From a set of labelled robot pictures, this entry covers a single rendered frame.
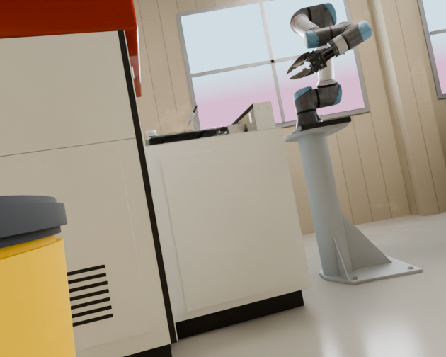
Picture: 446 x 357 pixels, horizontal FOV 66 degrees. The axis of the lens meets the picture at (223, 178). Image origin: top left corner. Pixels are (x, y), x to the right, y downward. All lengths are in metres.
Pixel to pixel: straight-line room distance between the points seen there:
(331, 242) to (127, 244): 1.15
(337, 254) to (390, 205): 2.06
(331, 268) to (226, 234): 0.74
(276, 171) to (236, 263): 0.44
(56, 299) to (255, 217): 1.32
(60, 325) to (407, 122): 3.74
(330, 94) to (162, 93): 2.14
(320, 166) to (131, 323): 1.24
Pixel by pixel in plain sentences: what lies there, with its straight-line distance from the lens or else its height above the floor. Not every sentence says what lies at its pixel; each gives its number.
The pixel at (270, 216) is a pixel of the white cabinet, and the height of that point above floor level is 0.43.
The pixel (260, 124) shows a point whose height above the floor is 0.85.
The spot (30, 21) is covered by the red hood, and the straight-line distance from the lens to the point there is 1.47.
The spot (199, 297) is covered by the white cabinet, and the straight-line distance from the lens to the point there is 1.52.
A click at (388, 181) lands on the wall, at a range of 3.97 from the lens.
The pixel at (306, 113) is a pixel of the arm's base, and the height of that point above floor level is 0.92.
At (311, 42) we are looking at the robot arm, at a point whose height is 1.14.
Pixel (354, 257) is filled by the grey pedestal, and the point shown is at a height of 0.08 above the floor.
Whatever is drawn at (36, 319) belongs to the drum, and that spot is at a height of 0.52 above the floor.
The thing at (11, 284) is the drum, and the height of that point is 0.54.
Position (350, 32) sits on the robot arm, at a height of 1.12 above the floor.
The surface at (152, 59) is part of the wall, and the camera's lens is 3.91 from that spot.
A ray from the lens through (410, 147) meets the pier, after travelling 3.84.
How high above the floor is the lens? 0.57
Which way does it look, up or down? 2 degrees up
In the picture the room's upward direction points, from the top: 10 degrees counter-clockwise
